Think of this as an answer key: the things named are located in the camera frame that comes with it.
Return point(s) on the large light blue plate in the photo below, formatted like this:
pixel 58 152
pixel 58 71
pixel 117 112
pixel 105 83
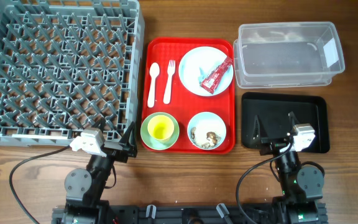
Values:
pixel 197 64

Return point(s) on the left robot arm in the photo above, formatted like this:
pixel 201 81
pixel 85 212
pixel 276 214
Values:
pixel 85 187

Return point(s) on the light blue small bowl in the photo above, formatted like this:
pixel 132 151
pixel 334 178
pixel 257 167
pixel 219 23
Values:
pixel 211 121

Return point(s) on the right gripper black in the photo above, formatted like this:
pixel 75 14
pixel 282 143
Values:
pixel 273 144

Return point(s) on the white plastic spoon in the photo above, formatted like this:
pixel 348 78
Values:
pixel 154 71

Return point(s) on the red snack wrapper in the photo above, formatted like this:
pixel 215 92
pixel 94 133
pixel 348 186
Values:
pixel 212 81

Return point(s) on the black plastic waste tray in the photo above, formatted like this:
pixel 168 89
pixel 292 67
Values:
pixel 273 110

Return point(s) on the rice and meat leftovers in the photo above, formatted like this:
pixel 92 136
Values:
pixel 203 137

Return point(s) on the yellow plastic cup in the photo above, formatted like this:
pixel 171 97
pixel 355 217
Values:
pixel 161 127

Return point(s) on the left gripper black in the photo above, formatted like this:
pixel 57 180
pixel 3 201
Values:
pixel 121 155

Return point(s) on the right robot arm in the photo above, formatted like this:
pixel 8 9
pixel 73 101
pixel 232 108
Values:
pixel 301 182

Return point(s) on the grey plastic dishwasher rack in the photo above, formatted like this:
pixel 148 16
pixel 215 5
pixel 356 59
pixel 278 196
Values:
pixel 65 65

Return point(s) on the green saucer bowl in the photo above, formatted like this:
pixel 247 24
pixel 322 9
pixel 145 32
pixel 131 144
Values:
pixel 151 142

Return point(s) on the white plastic fork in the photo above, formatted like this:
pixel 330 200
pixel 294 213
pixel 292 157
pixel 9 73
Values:
pixel 168 89

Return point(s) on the clear plastic waste bin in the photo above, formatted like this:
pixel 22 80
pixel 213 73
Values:
pixel 287 54

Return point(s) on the red plastic serving tray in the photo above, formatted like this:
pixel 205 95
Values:
pixel 184 104

